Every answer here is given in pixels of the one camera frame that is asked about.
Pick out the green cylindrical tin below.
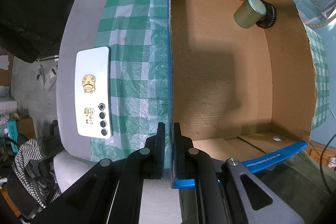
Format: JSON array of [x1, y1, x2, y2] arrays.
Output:
[[234, 0, 266, 28]]

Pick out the blue-edged cardboard box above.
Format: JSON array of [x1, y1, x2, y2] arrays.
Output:
[[166, 0, 317, 189]]

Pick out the white smartphone with stickers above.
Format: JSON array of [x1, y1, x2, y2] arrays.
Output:
[[74, 47, 112, 139]]

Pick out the olive green trousers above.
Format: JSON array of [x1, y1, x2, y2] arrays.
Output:
[[179, 150, 335, 223]]

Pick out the striped clothing pile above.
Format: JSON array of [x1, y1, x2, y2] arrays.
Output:
[[13, 135, 64, 208]]

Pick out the pair of grey slippers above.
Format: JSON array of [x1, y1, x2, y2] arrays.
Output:
[[35, 65, 58, 91]]

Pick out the green checkered tablecloth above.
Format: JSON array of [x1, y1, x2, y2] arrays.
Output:
[[90, 0, 171, 161]]

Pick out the teal box on floor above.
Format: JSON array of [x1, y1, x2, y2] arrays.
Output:
[[7, 119, 18, 153]]

